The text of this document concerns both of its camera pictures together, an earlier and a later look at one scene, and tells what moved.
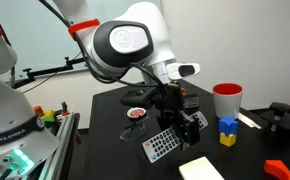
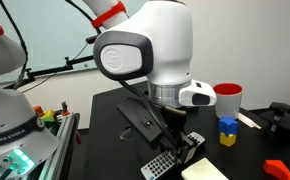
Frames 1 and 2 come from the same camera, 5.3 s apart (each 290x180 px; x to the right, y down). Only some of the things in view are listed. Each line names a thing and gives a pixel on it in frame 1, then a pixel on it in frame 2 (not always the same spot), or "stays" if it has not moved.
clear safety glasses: (137, 129) stays
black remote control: (168, 142) to (166, 162)
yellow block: (227, 140) stays
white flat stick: (248, 121) stays
